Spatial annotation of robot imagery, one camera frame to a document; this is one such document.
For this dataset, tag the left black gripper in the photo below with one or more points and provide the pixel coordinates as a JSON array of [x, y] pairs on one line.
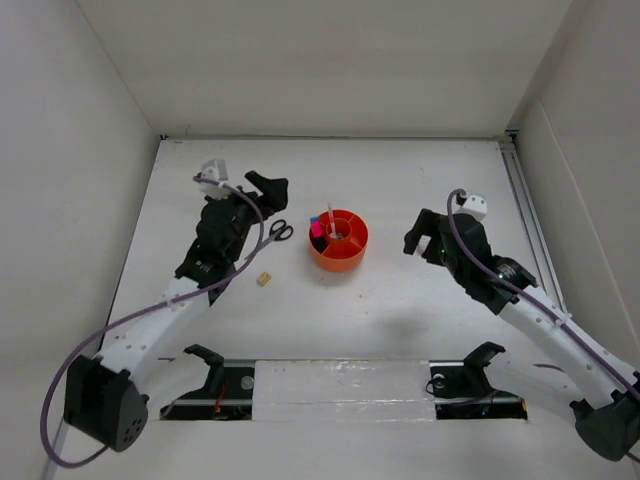
[[272, 200]]

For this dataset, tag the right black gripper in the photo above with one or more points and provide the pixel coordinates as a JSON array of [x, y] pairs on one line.
[[427, 224]]

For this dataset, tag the pink capped black highlighter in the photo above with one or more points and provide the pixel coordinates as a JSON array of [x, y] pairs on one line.
[[317, 234]]

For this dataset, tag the pink translucent pen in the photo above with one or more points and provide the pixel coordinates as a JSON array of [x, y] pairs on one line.
[[332, 224]]

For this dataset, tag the small tan eraser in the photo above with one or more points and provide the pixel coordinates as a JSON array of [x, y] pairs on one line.
[[263, 279]]

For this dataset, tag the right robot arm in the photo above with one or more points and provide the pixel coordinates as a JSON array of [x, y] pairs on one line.
[[597, 391]]

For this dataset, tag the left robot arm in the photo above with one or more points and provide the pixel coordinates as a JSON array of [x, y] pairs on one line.
[[104, 395]]

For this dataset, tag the orange round compartment organizer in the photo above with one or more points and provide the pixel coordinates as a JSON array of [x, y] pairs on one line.
[[344, 255]]

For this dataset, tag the black handled scissors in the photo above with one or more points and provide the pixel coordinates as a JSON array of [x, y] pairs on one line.
[[280, 230]]

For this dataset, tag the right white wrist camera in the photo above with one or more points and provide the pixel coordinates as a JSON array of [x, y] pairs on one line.
[[472, 204]]

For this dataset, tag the aluminium side rail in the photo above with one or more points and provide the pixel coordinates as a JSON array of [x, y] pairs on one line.
[[543, 263]]

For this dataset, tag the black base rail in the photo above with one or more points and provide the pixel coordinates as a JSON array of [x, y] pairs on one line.
[[340, 391]]

